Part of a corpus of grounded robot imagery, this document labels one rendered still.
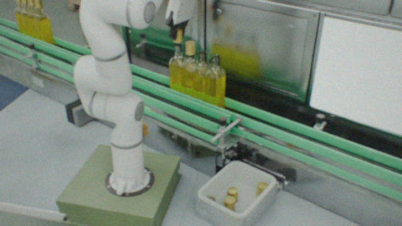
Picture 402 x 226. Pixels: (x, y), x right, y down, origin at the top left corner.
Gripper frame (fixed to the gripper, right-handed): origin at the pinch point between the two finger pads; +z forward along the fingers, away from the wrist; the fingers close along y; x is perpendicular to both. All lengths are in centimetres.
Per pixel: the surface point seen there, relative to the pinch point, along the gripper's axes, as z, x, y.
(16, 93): 78, -85, 16
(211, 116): 18.5, 26.8, 6.0
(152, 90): 24.7, -1.2, 6.6
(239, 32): -5.0, 17.5, -12.9
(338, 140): 5, 67, -4
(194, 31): 6.4, -3.4, -15.9
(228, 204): 25, 52, 27
